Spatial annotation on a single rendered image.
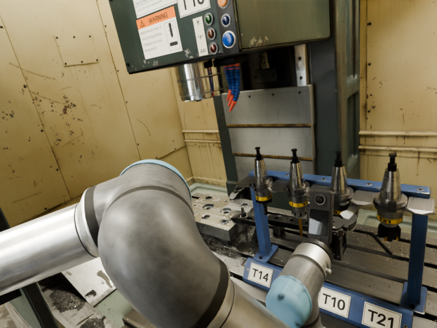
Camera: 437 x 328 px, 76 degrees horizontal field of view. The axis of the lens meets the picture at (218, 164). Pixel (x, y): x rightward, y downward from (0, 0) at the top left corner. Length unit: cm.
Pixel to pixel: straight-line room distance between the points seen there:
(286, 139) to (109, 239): 118
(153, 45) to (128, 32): 11
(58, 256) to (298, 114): 112
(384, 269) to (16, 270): 93
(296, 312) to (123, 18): 87
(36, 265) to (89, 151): 149
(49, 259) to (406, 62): 154
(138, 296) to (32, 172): 153
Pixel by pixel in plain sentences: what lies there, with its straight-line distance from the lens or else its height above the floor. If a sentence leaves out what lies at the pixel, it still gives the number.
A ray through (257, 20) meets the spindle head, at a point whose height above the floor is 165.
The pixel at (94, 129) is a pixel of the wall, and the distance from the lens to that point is 193.
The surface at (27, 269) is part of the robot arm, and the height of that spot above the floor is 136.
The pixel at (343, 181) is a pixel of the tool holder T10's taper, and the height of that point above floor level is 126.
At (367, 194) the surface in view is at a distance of 77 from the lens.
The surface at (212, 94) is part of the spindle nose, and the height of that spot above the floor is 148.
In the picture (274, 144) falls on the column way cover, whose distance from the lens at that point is 145.
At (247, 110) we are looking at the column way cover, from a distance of 146.
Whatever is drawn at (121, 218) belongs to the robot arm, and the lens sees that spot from 32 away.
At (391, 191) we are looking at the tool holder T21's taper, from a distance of 72.
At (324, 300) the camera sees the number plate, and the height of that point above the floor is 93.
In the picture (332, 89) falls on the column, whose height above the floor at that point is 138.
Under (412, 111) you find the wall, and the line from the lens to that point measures 166.
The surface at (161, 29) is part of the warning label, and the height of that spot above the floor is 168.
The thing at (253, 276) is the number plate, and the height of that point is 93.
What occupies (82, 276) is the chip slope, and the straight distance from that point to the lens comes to 165.
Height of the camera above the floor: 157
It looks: 19 degrees down
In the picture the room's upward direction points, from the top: 10 degrees counter-clockwise
